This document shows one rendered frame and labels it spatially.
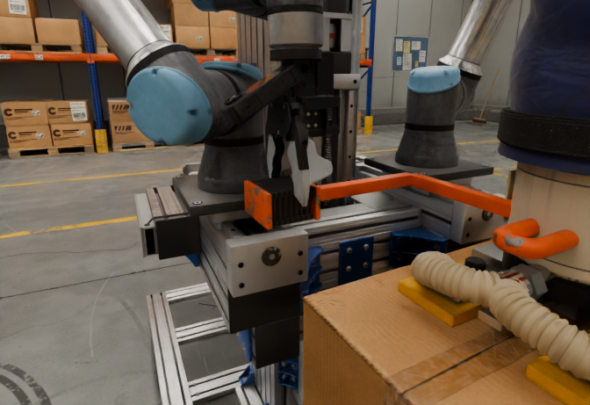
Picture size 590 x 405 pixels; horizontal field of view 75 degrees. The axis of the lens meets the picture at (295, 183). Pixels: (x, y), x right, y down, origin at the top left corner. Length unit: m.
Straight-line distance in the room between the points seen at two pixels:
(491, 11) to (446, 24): 11.07
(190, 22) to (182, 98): 6.94
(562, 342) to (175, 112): 0.52
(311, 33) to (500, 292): 0.37
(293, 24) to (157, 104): 0.23
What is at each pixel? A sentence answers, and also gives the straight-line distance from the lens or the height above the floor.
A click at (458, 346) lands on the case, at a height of 0.94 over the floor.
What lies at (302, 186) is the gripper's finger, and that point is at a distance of 0.52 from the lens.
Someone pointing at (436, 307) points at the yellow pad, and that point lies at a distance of 0.56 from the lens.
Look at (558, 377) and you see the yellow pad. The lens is 0.50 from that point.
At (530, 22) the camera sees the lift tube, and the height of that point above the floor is 1.31.
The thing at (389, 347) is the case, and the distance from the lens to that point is 0.50.
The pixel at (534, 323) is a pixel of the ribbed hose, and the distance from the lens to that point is 0.45.
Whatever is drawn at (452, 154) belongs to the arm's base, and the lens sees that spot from 0.99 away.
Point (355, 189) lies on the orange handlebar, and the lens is 0.62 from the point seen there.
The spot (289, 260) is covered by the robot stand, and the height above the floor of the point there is 0.95.
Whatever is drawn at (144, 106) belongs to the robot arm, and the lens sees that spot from 0.61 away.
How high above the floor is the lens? 1.25
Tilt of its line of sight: 15 degrees down
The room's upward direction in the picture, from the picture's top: straight up
